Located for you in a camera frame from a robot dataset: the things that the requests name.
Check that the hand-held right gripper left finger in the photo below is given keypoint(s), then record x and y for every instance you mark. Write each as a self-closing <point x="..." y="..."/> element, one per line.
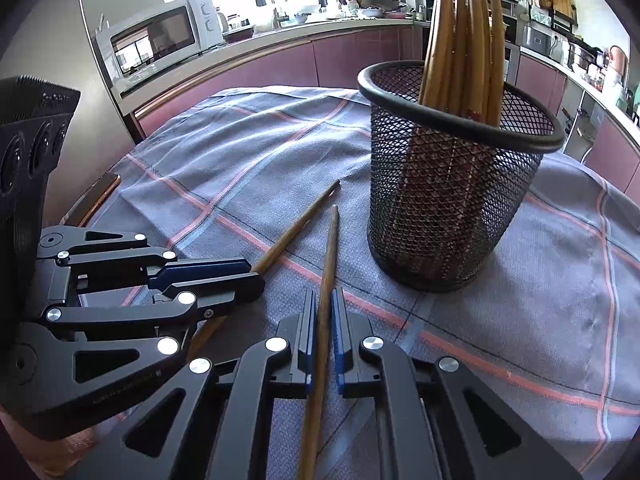
<point x="306" y="350"/>

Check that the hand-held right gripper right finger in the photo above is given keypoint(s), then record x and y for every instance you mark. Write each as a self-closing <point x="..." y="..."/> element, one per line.
<point x="342" y="355"/>

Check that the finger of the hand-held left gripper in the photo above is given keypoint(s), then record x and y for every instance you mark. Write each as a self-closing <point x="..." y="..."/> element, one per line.
<point x="220" y="292"/>
<point x="200" y="271"/>

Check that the wooden chopstick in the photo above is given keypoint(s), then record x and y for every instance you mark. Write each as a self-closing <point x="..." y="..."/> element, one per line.
<point x="300" y="220"/>
<point x="325" y="285"/>

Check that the black mesh utensil holder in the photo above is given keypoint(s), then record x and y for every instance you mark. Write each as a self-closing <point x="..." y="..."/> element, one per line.
<point x="450" y="210"/>

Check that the bundle of brown chopsticks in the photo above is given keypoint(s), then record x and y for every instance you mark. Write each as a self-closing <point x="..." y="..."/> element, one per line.
<point x="460" y="35"/>

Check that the person's left hand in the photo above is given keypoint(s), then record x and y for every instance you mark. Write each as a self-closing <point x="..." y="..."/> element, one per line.
<point x="60" y="455"/>

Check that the grey plaid cloth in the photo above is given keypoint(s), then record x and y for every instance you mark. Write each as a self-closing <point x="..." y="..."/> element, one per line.
<point x="500" y="335"/>

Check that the white microwave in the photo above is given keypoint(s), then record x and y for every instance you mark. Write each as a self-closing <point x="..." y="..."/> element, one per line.
<point x="155" y="40"/>

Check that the pink base cabinet run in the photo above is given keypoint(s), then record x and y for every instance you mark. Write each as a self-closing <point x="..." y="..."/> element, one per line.
<point x="605" y="145"/>
<point x="280" y="65"/>

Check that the white electric kettle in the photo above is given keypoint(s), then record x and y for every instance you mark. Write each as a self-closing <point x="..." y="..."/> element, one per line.
<point x="221" y="20"/>

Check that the black counter rack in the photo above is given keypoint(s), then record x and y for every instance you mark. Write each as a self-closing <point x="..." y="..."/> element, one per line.
<point x="540" y="10"/>

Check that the pink kettle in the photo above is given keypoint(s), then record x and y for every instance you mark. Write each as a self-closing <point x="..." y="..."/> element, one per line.
<point x="619" y="60"/>

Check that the wooden cutting board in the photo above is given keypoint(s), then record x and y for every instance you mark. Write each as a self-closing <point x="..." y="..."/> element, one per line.
<point x="561" y="2"/>

